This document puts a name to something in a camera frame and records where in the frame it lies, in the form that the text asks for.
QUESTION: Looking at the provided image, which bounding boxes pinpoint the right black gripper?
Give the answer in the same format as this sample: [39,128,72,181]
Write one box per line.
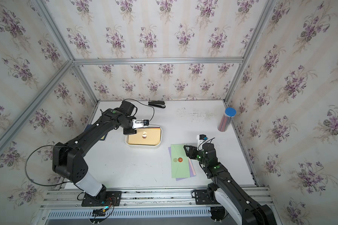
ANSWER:
[183,144,209,168]

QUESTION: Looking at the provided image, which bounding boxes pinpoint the light green envelope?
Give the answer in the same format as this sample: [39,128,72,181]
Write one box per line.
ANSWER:
[171,144,190,179]

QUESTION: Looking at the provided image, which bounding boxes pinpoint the lilac purple envelope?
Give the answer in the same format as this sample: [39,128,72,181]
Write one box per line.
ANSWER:
[168,147,187,181]

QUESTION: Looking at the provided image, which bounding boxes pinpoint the white rectangular storage tray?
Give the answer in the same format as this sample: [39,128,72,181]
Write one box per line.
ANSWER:
[125,125,162,149]

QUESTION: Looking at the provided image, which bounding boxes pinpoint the beige envelope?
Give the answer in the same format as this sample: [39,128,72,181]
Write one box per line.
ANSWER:
[128,127,161,146]

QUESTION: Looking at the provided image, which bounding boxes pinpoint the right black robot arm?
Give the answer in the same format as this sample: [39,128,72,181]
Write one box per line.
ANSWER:
[184,143,277,225]

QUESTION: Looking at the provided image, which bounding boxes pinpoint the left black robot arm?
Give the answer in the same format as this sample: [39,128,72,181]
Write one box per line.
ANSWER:
[52,101,137,202]

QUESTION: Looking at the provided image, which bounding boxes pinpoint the pink envelope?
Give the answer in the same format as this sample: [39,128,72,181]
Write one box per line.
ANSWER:
[188,159,196,177]

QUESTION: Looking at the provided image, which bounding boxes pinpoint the black stapler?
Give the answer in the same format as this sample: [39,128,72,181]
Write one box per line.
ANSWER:
[148,100,166,109]

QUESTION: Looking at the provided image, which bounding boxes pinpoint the dark blue booklet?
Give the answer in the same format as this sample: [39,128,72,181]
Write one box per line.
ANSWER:
[84,124,108,141]

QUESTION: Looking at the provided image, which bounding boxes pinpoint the blue-lidded pencil tube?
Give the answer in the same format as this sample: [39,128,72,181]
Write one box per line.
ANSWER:
[218,107,237,132]

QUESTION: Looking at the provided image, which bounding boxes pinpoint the small circuit board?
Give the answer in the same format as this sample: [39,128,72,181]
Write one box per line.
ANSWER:
[92,209,107,217]

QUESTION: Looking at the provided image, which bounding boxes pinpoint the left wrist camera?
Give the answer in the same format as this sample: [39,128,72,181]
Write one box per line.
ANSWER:
[132,120,149,129]

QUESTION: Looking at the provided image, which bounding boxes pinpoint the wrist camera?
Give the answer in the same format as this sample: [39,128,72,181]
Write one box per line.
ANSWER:
[132,120,149,129]
[196,135,208,150]

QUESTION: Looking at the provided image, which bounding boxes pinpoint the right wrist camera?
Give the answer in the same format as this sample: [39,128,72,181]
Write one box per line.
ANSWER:
[196,135,208,150]

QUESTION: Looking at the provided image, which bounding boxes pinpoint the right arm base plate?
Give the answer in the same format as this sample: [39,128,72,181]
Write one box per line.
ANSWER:
[191,188,219,205]

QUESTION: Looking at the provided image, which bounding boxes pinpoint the aluminium mounting rail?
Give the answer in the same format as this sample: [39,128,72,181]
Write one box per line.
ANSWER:
[32,186,220,225]

